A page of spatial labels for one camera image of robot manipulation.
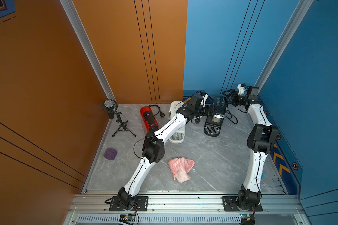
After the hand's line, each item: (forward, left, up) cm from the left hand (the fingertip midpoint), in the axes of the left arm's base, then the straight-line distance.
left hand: (213, 108), depth 88 cm
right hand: (+16, -12, -3) cm, 20 cm away
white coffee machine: (-9, +22, -19) cm, 31 cm away
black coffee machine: (0, -3, +1) cm, 3 cm away
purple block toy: (-24, +65, -18) cm, 71 cm away
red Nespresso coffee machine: (-9, +39, -3) cm, 40 cm away
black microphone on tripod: (0, +65, +1) cm, 65 cm away
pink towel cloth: (-33, +21, -16) cm, 42 cm away
